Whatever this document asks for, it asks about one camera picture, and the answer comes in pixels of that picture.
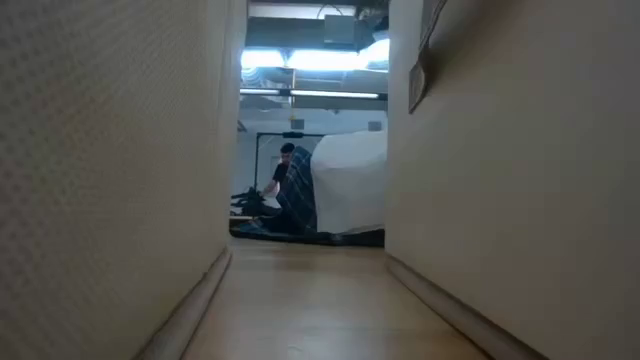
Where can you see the blue plaid shirt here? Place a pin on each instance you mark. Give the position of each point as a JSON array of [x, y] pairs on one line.
[[299, 192]]

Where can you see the white garment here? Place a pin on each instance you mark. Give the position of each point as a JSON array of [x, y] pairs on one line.
[[350, 180]]

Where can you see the black background robot arm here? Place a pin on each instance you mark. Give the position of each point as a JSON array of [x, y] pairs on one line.
[[252, 202]]

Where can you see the person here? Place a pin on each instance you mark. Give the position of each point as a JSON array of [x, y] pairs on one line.
[[281, 172]]

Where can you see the long ceiling strip light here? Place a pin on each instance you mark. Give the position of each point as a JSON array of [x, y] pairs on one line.
[[330, 94]]

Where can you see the bright ceiling light panel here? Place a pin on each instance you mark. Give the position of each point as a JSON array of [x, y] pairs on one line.
[[320, 59]]

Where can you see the beige fabric bin with green garment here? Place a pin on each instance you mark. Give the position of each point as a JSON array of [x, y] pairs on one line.
[[515, 190]]

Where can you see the beige fabric bin with white garment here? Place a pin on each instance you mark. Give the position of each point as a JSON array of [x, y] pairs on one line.
[[110, 165]]

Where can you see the grey wall vent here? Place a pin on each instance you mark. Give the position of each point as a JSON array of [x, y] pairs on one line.
[[374, 126], [297, 124]]

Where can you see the black background robot frame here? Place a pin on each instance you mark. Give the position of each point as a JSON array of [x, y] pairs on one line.
[[257, 155]]

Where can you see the grey ceiling duct box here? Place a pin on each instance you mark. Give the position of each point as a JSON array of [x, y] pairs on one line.
[[339, 29]]

